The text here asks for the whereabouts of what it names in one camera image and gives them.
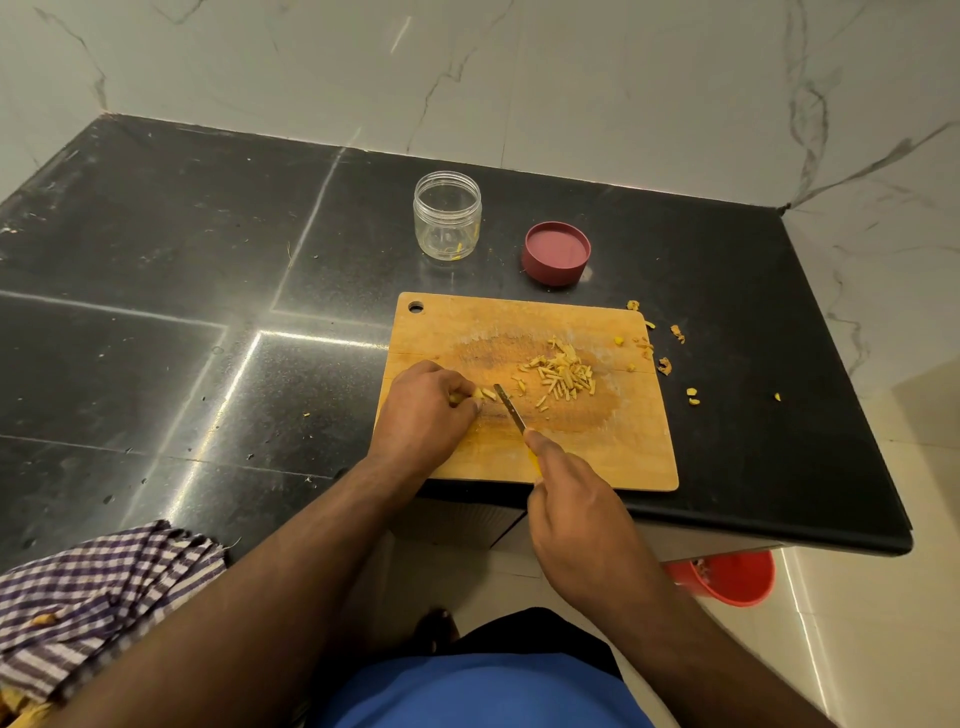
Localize red plastic bucket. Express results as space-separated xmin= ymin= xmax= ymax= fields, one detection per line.
xmin=663 ymin=551 xmax=776 ymax=608

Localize person's right forearm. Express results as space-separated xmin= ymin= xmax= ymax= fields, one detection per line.
xmin=564 ymin=573 xmax=835 ymax=728

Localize person's left forearm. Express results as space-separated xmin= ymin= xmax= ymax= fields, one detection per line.
xmin=43 ymin=451 xmax=430 ymax=728

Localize wooden cutting board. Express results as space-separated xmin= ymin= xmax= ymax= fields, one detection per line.
xmin=372 ymin=291 xmax=681 ymax=494

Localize person's left hand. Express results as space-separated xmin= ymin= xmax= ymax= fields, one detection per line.
xmin=366 ymin=360 xmax=483 ymax=482

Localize clear plastic jar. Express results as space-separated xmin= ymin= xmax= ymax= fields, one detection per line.
xmin=412 ymin=171 xmax=483 ymax=262

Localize yellow handled kitchen knife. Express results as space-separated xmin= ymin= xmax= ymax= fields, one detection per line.
xmin=492 ymin=383 xmax=543 ymax=483

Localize purple white checked cloth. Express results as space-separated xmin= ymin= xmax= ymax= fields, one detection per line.
xmin=0 ymin=519 xmax=230 ymax=706

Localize person's blue shirt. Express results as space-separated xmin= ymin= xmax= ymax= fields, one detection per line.
xmin=313 ymin=651 xmax=655 ymax=728

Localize pile of chopped ginger sticks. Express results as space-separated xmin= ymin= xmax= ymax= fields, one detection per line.
xmin=513 ymin=336 xmax=598 ymax=414

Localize scattered ginger peel scraps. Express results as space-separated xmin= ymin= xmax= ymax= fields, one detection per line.
xmin=612 ymin=300 xmax=783 ymax=407

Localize person's foot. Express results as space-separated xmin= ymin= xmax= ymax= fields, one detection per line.
xmin=414 ymin=608 xmax=460 ymax=655

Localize maroon plastic jar lid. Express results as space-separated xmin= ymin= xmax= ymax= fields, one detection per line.
xmin=521 ymin=221 xmax=593 ymax=288

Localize person's black shorts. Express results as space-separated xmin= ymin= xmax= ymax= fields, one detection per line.
xmin=448 ymin=606 xmax=625 ymax=681

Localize person's right hand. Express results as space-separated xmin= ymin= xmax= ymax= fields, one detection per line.
xmin=522 ymin=429 xmax=663 ymax=603

